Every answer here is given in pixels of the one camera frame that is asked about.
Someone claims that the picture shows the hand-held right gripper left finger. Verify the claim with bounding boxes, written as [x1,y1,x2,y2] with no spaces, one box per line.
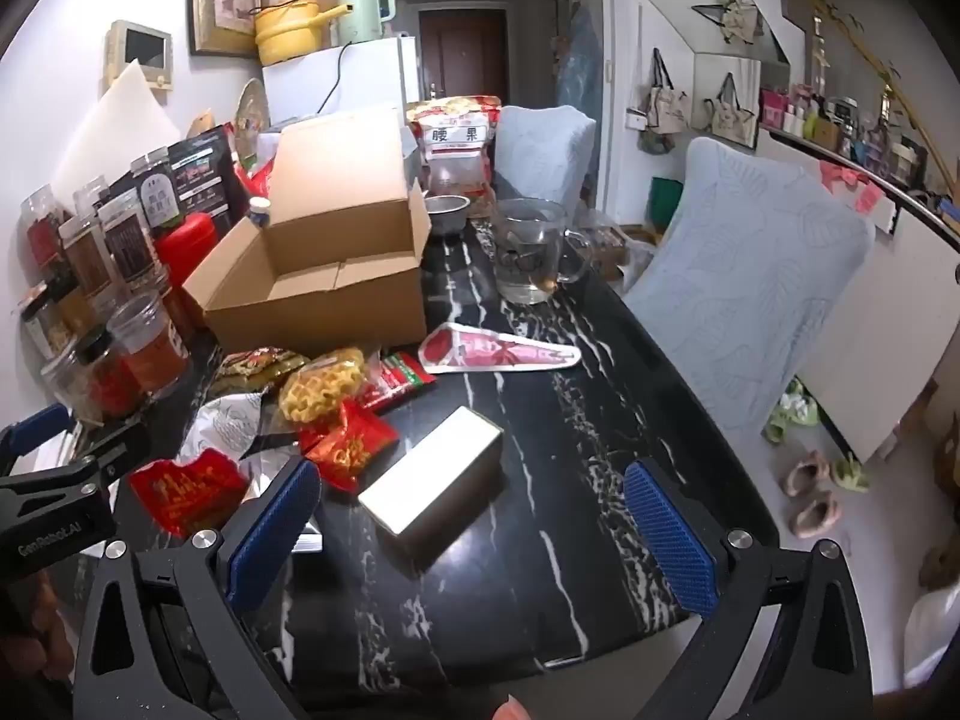
[71,457,323,720]

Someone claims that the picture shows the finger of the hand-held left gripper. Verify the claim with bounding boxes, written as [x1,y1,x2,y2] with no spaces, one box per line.
[73,420,155,482]
[0,403,73,466]

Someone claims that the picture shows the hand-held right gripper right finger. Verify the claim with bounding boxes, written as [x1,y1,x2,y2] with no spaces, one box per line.
[625,460,875,720]

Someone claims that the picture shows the red gold snack packet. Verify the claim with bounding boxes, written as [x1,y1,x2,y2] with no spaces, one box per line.
[130,448,250,539]
[298,400,400,494]

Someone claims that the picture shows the white snack packet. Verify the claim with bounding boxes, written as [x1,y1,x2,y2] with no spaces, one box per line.
[178,393,265,460]

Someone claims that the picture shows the yellow waffle snack packet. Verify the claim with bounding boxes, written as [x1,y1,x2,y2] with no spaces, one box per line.
[279,348,367,422]

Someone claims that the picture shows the dark green red snack packet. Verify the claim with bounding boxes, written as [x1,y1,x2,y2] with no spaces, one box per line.
[212,348,310,400]

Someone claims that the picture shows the gold rectangular box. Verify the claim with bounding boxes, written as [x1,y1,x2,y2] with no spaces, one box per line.
[358,405,504,558]

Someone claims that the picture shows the red cone snack packet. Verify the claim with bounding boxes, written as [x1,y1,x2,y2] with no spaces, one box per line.
[418,322,584,375]

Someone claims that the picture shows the brown cardboard box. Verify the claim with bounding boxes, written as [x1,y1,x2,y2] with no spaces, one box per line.
[184,106,434,359]

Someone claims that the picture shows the person's left hand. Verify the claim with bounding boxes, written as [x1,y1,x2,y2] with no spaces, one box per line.
[0,577,70,685]

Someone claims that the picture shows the white paper sheets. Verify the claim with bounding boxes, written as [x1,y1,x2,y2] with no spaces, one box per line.
[21,426,85,475]

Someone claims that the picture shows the cluster of clear food jars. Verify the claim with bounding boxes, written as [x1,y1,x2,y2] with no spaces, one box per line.
[16,153,194,421]

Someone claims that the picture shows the pink slipper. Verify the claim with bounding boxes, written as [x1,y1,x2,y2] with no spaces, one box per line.
[793,490,842,539]
[779,449,831,497]

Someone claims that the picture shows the green slipper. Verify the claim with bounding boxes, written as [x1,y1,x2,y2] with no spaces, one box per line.
[763,381,820,445]
[828,457,872,494]

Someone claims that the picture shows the waffle in clear wrapper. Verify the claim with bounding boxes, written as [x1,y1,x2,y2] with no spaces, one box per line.
[360,351,437,415]

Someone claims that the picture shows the red canister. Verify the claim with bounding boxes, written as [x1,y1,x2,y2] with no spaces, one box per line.
[153,213,220,287]

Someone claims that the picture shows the white cabinet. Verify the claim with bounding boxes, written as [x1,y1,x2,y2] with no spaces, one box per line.
[757,126,960,467]

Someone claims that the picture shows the light blue chair cushion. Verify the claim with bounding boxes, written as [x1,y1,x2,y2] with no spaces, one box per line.
[622,136,876,460]
[493,105,599,220]

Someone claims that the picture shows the black pouch bag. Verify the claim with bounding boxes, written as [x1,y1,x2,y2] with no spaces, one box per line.
[168,125,242,224]

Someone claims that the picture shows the white foam board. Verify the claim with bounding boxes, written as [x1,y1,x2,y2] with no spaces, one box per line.
[55,60,182,205]

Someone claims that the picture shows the red tea packet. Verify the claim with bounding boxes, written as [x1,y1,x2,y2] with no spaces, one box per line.
[238,156,280,205]

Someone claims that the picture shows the glass mug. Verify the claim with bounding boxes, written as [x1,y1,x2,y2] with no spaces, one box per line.
[490,198,595,306]

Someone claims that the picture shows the green bag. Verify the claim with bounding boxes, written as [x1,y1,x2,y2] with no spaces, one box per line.
[648,176,685,227]

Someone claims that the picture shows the metal bowl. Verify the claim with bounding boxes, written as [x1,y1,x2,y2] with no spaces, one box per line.
[423,194,471,239]

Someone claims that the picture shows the cream intercom panel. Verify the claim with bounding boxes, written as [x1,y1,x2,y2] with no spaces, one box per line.
[103,20,174,92]

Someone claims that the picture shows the white fridge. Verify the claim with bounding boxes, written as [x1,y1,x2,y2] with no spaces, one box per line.
[262,37,420,130]

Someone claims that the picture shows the red cashew bag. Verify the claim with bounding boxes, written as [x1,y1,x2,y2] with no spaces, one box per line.
[407,95,503,220]

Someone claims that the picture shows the canvas tote bag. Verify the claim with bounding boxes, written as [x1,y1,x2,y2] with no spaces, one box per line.
[640,48,692,134]

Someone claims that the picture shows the row of cosmetic bottles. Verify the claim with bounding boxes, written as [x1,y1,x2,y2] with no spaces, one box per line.
[760,77,960,200]

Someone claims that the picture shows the yellow pot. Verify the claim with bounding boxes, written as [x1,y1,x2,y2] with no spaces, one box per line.
[253,0,351,66]

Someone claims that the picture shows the blue plastic bag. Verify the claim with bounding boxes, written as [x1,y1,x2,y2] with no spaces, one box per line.
[558,6,606,115]

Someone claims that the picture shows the green kettle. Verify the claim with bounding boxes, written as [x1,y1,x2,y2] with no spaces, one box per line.
[334,0,397,47]

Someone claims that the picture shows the brown door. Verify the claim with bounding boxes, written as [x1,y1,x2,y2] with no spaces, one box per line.
[418,5,512,103]

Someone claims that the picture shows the black power cable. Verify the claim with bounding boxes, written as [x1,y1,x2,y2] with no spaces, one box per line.
[313,41,353,115]

